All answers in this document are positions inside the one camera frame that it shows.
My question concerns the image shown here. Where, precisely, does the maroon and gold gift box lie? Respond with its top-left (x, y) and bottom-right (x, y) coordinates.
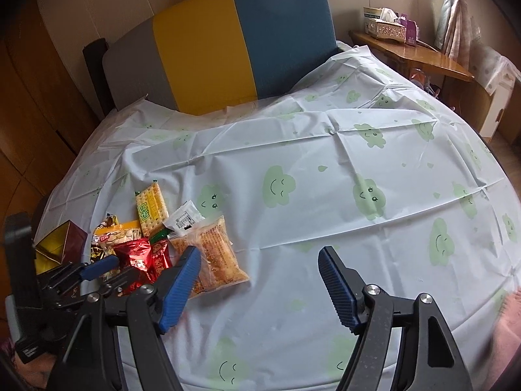
top-left (33, 220), bottom-right (89, 275)

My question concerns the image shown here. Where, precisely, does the white snack packet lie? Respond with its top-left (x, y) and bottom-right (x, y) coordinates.
top-left (163, 200), bottom-right (207, 236)

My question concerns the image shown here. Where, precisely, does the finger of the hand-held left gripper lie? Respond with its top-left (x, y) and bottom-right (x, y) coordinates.
top-left (36, 254), bottom-right (120, 294)
top-left (95, 268), bottom-right (141, 296)

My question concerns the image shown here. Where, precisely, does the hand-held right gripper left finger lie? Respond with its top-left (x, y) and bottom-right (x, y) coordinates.
top-left (49, 245), bottom-right (203, 391)

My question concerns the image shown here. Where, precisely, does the pale floral curtain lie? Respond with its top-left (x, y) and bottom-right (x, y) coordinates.
top-left (433, 0), bottom-right (475, 60)

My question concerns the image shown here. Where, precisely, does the green yellow cracker packet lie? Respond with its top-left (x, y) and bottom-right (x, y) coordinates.
top-left (135, 180), bottom-right (172, 243)

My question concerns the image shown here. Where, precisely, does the clear orange biscuit packet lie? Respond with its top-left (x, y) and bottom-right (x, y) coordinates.
top-left (168, 215), bottom-right (250, 299)

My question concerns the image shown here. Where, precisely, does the yellow nut packet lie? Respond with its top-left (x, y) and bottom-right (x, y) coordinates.
top-left (93, 220), bottom-right (143, 253)

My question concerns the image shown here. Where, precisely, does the purple carton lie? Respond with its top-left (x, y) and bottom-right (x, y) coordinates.
top-left (397, 13), bottom-right (420, 45)

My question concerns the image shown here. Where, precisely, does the patterned tissue box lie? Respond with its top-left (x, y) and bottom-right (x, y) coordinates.
top-left (363, 7), bottom-right (408, 44)

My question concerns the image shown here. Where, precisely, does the crinkled red foil packet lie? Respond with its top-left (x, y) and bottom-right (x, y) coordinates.
top-left (112, 238), bottom-right (155, 286)

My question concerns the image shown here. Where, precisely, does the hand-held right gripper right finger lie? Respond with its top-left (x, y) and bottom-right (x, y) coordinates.
top-left (317, 245), bottom-right (475, 391)

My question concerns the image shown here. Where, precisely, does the red bag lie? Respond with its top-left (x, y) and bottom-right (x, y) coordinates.
top-left (409, 67), bottom-right (442, 94)

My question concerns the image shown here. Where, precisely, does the pink blanket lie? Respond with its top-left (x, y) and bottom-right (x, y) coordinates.
top-left (490, 289), bottom-right (521, 391)
top-left (0, 342), bottom-right (53, 391)

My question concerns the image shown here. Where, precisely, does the white dotted cardboard box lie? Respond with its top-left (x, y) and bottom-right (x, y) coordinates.
top-left (474, 45), bottom-right (519, 137)

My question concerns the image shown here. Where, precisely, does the wooden bedside table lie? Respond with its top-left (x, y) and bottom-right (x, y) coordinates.
top-left (349, 29), bottom-right (476, 102)

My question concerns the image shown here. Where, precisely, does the red gold patterned snack packet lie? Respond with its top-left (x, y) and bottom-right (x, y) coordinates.
top-left (150, 239), bottom-right (174, 282)

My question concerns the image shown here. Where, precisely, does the grey yellow blue headboard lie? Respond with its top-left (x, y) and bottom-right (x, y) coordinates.
top-left (82, 0), bottom-right (338, 117)

